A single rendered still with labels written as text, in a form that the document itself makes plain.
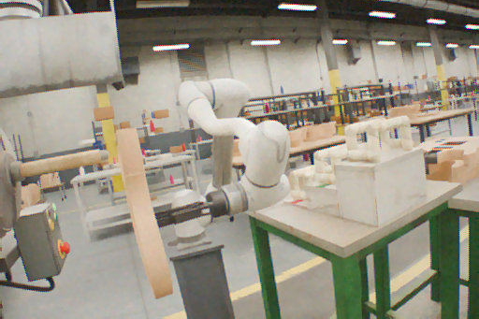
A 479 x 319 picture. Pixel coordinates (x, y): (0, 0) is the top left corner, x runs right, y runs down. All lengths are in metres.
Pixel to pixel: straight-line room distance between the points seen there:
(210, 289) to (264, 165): 0.98
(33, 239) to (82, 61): 0.58
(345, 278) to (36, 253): 0.86
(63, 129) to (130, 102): 2.72
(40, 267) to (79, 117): 10.95
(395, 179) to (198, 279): 1.06
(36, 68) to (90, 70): 0.10
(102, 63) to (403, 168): 0.83
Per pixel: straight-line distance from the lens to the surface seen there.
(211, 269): 1.55
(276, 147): 0.72
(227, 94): 1.26
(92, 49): 0.60
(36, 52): 0.62
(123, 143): 0.64
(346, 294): 0.86
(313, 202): 1.03
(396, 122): 0.93
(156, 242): 0.65
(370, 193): 0.84
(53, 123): 11.96
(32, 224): 0.98
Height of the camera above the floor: 1.27
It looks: 3 degrees down
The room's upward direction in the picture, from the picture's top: 10 degrees counter-clockwise
